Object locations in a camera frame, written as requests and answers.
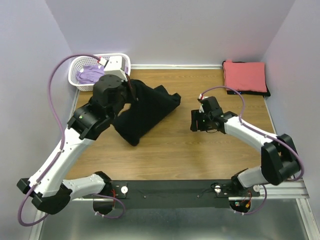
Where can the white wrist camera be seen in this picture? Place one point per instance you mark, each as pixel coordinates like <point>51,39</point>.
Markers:
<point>201,108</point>
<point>115,66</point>

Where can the black t shirt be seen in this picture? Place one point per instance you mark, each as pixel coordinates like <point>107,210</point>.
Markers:
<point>250,93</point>
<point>151,107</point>

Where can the folded red t shirt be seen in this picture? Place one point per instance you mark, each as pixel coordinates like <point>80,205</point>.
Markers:
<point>244,76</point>

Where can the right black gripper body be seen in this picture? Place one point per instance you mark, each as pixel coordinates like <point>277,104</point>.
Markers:
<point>207,125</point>

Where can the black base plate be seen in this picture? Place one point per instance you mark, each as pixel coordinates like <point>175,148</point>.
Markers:
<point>174,194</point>

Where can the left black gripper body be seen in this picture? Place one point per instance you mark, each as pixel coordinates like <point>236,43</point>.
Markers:
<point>127,90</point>

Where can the purple t shirt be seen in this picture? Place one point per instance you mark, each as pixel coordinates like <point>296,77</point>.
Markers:
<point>93,73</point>

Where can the aluminium frame rail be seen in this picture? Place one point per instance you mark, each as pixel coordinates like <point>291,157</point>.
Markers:
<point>288,190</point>

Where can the folded black t shirt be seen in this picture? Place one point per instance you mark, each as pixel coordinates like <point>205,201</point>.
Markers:
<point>250,93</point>

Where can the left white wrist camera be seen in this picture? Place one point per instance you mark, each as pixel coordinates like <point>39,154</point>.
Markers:
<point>115,66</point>

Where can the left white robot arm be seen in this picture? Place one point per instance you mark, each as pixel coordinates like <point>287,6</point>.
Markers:
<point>48,188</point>

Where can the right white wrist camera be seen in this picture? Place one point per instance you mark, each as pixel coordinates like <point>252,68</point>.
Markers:
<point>201,108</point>

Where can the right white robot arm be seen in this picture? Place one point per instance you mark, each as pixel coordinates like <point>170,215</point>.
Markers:
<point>279,157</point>

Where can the white plastic laundry basket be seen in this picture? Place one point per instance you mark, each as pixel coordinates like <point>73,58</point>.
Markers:
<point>79,62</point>

